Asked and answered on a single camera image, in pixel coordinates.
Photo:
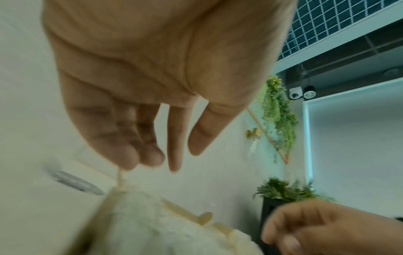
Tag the person's left hand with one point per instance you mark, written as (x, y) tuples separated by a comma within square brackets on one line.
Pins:
[(157, 49)]

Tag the person's right hand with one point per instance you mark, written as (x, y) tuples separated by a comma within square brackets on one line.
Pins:
[(340, 231)]

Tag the brown paper box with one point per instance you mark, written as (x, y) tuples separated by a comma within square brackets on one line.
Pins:
[(201, 219)]

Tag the rows of packed tea bags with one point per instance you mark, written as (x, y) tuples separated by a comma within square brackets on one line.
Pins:
[(151, 224)]

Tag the green leafy plant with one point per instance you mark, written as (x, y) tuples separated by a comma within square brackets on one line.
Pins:
[(277, 189)]

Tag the white lit display panel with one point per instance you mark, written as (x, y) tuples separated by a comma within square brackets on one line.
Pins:
[(355, 149)]

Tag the green fern plants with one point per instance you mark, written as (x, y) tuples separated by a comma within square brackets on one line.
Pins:
[(280, 117)]

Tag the blue grid window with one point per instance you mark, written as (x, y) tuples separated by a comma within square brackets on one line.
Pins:
[(315, 20)]

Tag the brass wall lamp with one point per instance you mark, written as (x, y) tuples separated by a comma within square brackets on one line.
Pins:
[(252, 133)]

